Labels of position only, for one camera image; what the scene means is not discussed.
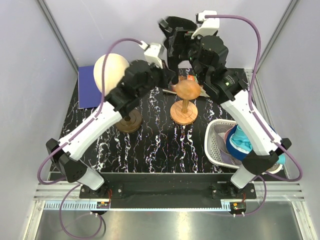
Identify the dark blue bucket hat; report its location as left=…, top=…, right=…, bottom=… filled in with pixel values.
left=225, top=125, right=250, bottom=162

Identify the teal bucket hat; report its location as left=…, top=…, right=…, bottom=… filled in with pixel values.
left=229, top=124, right=286, bottom=165

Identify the purple cable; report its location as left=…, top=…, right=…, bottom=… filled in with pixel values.
left=37, top=37, right=146, bottom=238
left=204, top=14, right=303, bottom=216

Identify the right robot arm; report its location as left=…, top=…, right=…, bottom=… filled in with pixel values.
left=164, top=27, right=292, bottom=199

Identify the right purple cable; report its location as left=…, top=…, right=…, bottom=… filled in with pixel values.
left=204, top=14, right=303, bottom=216

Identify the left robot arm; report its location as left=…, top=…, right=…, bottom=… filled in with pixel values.
left=46, top=60, right=177, bottom=198

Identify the lavender grey cap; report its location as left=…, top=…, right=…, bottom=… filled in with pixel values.
left=213, top=124, right=242, bottom=166

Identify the pink bucket hat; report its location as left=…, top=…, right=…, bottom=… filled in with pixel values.
left=223, top=128, right=232, bottom=145

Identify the purple flat book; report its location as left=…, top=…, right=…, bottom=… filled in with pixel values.
left=78, top=65, right=101, bottom=109

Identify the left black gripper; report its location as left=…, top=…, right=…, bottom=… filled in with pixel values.
left=136, top=58, right=176, bottom=99

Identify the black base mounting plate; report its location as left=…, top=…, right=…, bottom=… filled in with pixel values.
left=79, top=173, right=257, bottom=200

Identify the light wooden hat stand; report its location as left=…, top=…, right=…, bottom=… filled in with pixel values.
left=170, top=79, right=201, bottom=126

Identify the black baseball cap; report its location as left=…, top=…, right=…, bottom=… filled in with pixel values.
left=158, top=16, right=197, bottom=84

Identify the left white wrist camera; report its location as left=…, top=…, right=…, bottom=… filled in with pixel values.
left=140, top=41, right=165, bottom=69

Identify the white foam mannequin head stand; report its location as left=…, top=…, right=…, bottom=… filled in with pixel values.
left=93, top=53, right=143, bottom=134

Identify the dark cover book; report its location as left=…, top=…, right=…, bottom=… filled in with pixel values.
left=162, top=84, right=177, bottom=95

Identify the white perforated basket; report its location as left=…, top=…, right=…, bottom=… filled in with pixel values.
left=204, top=119, right=282, bottom=173

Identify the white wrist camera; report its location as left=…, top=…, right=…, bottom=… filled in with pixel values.
left=140, top=41, right=165, bottom=69
left=191, top=10, right=220, bottom=39

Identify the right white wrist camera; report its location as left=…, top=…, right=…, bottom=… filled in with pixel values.
left=191, top=10, right=220, bottom=39

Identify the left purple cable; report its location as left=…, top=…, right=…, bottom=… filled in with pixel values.
left=37, top=37, right=146, bottom=238

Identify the colourful treehouse book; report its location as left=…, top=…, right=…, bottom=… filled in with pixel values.
left=187, top=74, right=198, bottom=83

